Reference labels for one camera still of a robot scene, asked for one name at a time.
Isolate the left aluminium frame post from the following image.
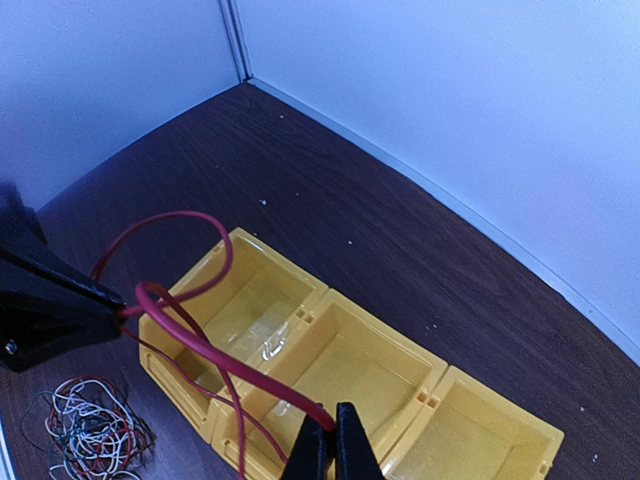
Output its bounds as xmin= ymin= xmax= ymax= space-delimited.
xmin=218 ymin=0 xmax=253 ymax=83

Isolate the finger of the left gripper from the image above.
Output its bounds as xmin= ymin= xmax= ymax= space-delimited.
xmin=1 ymin=247 xmax=124 ymax=311
xmin=1 ymin=299 xmax=120 ymax=372

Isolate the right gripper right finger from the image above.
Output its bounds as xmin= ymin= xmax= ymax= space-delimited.
xmin=335 ymin=402 xmax=384 ymax=480

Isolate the yellow three-compartment bin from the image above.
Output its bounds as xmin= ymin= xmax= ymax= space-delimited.
xmin=139 ymin=229 xmax=564 ymax=479

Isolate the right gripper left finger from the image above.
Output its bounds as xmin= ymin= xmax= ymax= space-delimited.
xmin=280 ymin=416 xmax=334 ymax=480

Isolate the wire bundle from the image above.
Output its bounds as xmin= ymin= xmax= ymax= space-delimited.
xmin=20 ymin=375 xmax=157 ymax=480

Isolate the long red wire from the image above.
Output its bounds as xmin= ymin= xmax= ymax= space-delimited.
xmin=89 ymin=210 xmax=337 ymax=480

